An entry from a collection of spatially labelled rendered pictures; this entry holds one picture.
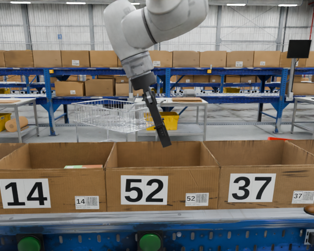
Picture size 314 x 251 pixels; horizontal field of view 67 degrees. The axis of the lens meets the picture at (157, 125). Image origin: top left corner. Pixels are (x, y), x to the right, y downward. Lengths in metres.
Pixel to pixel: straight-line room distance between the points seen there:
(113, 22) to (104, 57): 4.64
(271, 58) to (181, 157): 4.98
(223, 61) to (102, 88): 2.63
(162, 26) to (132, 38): 0.09
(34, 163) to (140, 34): 0.79
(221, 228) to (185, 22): 0.65
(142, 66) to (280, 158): 0.83
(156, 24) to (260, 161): 0.83
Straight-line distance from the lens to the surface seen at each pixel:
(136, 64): 0.70
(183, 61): 5.32
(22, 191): 0.95
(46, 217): 0.93
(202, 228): 0.88
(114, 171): 0.83
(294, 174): 0.97
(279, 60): 6.03
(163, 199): 0.87
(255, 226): 0.93
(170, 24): 0.67
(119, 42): 0.71
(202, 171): 0.84
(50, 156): 1.19
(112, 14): 0.72
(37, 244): 0.94
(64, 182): 0.88
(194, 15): 0.67
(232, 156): 1.18
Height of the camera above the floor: 1.38
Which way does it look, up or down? 14 degrees down
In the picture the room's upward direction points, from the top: straight up
